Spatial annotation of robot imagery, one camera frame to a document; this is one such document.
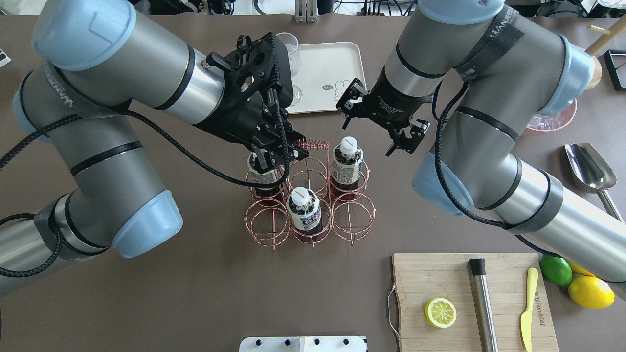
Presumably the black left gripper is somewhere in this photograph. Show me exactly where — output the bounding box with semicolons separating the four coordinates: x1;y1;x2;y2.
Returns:
196;33;310;173

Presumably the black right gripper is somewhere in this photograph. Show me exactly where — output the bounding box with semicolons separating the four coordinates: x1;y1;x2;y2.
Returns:
336;73;431;157

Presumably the copper wire bottle basket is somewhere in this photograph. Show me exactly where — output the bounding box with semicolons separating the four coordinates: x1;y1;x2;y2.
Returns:
244;136;376;249

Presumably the tea bottle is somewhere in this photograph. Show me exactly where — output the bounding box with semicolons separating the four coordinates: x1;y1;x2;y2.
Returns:
288;186;324;242
331;136;364;190
247;152;283;198

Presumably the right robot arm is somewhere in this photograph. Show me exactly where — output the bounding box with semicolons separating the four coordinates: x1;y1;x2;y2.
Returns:
337;0;626;298

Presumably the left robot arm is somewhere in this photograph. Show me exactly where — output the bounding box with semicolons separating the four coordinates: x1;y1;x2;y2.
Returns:
1;0;309;294

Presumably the cream serving tray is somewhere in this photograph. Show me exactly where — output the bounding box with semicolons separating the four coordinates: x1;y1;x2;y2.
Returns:
287;42;366;114

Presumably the clear wine glass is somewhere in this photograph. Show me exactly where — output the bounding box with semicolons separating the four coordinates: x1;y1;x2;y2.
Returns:
276;33;302;107

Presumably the pink ribbed bowl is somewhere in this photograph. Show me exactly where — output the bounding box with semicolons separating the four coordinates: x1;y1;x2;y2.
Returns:
522;99;577;136

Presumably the wooden cutting board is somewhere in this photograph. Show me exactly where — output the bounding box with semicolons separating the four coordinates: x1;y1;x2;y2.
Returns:
393;253;539;352

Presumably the half lemon slice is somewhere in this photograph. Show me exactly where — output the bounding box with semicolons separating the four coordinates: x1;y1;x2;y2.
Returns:
425;298;457;328

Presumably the metal ice scoop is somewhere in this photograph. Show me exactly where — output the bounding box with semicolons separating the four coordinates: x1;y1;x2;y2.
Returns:
564;143;625;223

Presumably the black glass tray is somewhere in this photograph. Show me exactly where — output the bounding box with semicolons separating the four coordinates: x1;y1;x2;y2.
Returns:
603;50;626;92

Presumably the green lime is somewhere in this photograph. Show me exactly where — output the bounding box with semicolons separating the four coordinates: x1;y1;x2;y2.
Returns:
539;255;573;286

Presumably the steel muddler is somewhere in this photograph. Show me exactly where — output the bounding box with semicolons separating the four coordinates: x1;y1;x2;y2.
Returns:
468;258;499;352

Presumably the whole lemon left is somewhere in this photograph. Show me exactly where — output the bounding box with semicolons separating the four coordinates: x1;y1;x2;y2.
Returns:
566;259;596;278

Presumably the whole lemon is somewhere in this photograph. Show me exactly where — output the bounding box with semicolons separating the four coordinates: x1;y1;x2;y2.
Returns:
568;276;615;309
566;259;596;278

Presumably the wooden glass stand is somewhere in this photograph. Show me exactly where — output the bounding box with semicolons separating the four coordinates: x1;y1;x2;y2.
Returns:
585;15;626;91

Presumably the yellow plastic knife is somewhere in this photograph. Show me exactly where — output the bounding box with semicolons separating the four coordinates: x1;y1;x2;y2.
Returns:
519;267;538;352

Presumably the whole lemon right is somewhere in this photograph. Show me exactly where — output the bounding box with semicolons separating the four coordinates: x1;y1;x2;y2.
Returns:
568;276;615;309

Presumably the aluminium frame post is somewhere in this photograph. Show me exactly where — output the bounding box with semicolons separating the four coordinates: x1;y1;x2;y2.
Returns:
294;0;319;23

